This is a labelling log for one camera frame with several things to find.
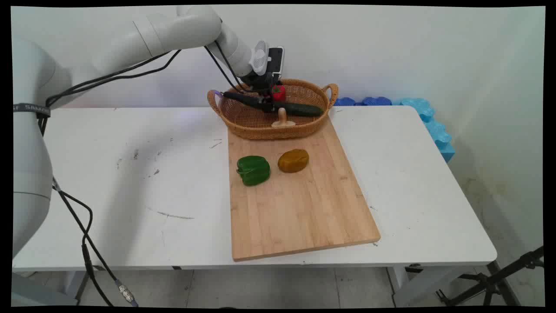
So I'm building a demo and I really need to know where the black strap with white lettering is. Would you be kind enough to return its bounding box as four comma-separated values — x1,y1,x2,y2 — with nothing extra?
13,103,52,118

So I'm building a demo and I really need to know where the woven wicker basket with handles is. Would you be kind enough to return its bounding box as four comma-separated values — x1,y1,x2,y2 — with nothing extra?
207,78,339,140

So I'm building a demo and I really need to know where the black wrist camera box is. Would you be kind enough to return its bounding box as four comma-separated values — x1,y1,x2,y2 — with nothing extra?
267,46,285,77

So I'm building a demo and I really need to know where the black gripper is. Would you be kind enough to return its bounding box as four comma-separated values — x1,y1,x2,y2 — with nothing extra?
240,71,281,113

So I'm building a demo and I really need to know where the black tripod stand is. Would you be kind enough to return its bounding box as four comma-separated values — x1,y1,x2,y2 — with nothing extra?
405,245,545,307

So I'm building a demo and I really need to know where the bamboo cutting board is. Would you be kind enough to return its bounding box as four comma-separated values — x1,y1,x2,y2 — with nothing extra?
227,117,382,263

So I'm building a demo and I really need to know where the black cable with metal connector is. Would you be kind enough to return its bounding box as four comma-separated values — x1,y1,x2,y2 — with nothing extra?
41,43,252,307

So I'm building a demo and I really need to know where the mustard yellow toy pepper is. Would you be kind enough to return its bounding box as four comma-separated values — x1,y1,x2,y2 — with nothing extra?
277,149,310,173

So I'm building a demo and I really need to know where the beige wooden toy mushroom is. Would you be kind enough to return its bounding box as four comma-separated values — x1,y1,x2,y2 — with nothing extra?
271,107,296,128

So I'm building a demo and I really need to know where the light blue foam piece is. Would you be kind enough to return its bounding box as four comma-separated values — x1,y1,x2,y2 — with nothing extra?
424,120,453,147
437,141,456,163
399,97,436,123

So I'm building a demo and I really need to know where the thin black cable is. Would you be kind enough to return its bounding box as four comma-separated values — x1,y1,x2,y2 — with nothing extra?
41,43,250,307

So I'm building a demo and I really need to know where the green toy bell pepper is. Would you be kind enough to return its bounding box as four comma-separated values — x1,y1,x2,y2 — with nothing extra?
236,155,271,187

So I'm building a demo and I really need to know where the white table leg with foot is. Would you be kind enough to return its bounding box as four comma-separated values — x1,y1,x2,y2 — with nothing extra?
386,266,483,307

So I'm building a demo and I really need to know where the white ribbed camera mount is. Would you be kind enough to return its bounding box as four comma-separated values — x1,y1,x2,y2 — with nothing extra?
249,40,271,77

